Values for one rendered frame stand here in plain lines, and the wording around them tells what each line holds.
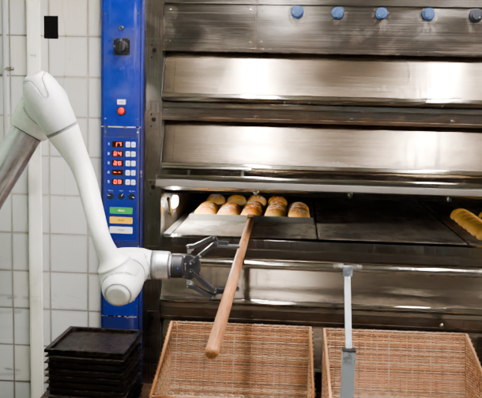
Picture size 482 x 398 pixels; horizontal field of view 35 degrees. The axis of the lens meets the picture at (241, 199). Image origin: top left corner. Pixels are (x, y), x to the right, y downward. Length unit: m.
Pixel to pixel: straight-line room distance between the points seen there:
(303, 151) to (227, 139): 0.30
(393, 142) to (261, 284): 0.74
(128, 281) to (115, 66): 1.02
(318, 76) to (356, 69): 0.15
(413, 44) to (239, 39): 0.64
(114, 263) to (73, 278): 0.88
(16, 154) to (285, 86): 1.03
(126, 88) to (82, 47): 0.24
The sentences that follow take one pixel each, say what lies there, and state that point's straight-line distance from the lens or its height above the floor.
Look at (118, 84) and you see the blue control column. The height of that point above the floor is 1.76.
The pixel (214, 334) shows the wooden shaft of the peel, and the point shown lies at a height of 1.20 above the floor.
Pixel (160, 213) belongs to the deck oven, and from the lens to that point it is 2.97.
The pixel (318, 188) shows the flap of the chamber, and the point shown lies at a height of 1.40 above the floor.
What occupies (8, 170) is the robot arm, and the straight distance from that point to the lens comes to 2.46.
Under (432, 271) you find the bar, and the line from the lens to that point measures 2.61.
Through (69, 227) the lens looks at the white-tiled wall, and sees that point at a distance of 3.06.
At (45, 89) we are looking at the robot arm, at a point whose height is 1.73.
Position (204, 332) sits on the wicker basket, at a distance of 3.00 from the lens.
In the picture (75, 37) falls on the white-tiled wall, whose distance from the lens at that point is 3.02.
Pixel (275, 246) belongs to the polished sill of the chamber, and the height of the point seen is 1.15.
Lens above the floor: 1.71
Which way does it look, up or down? 7 degrees down
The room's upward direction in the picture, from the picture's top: 1 degrees clockwise
